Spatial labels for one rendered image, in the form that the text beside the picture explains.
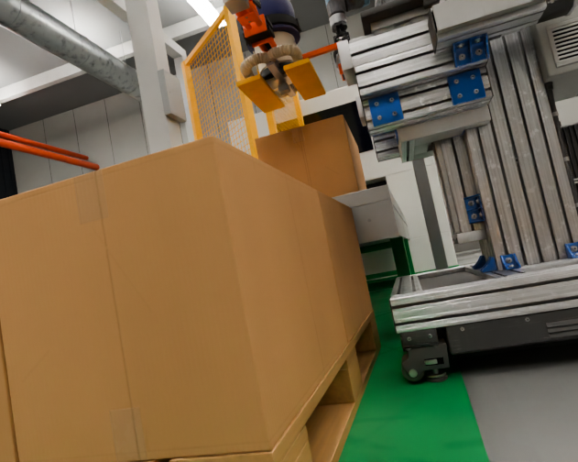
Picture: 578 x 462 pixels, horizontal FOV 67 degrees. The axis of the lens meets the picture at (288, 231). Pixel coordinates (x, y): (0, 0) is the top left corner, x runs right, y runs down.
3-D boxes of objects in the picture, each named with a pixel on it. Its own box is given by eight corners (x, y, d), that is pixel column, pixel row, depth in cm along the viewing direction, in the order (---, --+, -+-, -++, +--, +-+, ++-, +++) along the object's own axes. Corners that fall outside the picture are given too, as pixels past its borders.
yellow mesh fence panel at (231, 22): (223, 330, 327) (176, 65, 345) (234, 327, 333) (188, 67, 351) (289, 331, 257) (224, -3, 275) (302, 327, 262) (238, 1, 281)
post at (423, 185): (443, 310, 224) (402, 123, 233) (457, 307, 222) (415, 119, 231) (444, 312, 218) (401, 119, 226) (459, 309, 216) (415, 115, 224)
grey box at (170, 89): (180, 123, 298) (173, 82, 301) (188, 121, 297) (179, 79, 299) (164, 115, 279) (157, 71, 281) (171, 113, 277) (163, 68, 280)
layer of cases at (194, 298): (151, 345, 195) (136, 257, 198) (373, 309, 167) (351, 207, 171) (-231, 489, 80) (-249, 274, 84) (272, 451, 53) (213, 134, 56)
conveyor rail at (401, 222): (405, 241, 396) (400, 220, 398) (410, 239, 395) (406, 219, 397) (387, 237, 175) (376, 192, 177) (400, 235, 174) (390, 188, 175)
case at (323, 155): (302, 231, 247) (289, 163, 251) (373, 216, 238) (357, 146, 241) (271, 226, 190) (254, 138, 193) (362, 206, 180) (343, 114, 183)
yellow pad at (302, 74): (304, 101, 192) (301, 90, 193) (326, 93, 190) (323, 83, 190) (283, 71, 160) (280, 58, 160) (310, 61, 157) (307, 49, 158)
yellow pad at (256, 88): (264, 114, 197) (262, 103, 198) (285, 107, 195) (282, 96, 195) (235, 86, 164) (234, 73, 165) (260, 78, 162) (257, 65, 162)
